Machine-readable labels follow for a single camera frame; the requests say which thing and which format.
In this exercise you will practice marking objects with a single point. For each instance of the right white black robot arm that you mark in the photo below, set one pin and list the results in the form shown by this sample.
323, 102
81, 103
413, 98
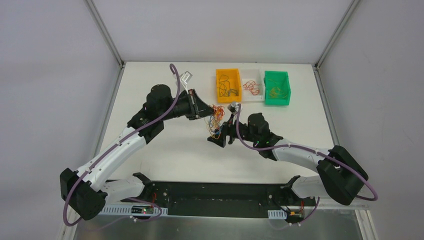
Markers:
339, 175

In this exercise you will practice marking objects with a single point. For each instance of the left white cable duct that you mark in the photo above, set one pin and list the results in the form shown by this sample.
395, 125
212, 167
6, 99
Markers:
137, 210

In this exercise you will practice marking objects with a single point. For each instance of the right aluminium frame post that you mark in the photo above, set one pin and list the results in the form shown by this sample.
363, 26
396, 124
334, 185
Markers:
338, 31

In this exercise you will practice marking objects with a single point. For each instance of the orange plastic bin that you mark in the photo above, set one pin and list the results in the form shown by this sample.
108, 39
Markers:
228, 85

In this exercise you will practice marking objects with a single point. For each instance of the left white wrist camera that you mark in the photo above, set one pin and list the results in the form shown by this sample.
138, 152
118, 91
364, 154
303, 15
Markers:
185, 77

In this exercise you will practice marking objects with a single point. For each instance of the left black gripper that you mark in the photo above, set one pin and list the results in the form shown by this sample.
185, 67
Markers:
192, 105

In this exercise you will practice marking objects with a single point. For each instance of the green plastic bin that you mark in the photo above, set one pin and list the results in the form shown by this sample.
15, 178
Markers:
277, 88

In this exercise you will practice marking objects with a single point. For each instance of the white plastic bin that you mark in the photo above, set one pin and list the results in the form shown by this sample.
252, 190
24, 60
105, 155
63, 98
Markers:
252, 85

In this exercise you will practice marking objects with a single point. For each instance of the aluminium frame post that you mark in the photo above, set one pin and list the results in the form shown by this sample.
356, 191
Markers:
338, 31
98, 20

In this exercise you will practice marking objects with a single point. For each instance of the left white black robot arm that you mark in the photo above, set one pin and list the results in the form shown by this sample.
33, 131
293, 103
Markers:
85, 190

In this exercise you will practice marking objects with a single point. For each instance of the right white cable duct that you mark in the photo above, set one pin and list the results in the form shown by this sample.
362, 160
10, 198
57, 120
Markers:
277, 214

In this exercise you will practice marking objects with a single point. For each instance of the white cable duct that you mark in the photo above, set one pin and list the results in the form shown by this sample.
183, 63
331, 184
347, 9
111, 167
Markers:
277, 214
137, 210

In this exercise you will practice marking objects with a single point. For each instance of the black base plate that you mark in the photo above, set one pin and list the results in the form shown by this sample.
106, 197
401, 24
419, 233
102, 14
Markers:
227, 200

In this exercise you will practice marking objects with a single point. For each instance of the left aluminium frame post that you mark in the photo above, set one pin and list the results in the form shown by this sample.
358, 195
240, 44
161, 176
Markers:
98, 20

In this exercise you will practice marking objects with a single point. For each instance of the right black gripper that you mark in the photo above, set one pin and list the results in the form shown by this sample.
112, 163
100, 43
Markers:
226, 132

